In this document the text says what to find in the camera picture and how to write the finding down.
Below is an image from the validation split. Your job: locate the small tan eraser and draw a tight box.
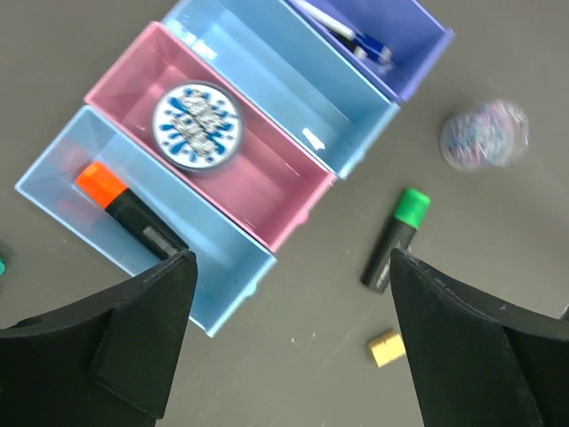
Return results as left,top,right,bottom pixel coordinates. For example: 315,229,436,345
367,331,406,368

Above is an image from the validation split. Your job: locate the light blue drawer box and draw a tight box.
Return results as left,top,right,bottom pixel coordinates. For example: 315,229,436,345
15,106,276,337

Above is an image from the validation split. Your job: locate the blue round lidded jar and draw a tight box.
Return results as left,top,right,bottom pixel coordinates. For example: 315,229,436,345
150,80,245,174

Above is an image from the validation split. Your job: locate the orange black highlighter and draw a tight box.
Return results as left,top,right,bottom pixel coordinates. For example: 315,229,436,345
76,162,188,260

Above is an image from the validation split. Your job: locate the green black highlighter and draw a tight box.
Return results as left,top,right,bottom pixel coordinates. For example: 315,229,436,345
361,188,431,294

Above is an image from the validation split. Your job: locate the white blue marker pen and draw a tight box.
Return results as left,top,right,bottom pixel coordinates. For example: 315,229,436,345
352,33,392,66

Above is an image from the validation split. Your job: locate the clear plastic pin jar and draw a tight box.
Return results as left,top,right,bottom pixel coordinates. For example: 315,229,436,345
439,99,529,172

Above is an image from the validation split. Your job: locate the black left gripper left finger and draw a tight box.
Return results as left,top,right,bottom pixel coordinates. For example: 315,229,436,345
1,250,196,426

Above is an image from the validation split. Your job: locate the white black marker pen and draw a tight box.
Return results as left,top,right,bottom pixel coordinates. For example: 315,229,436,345
296,0,356,42

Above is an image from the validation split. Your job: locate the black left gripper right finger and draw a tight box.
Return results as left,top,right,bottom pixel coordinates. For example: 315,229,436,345
390,249,568,426

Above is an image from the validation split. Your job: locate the purple drawer box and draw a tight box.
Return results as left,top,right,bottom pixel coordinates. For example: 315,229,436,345
288,1,454,103

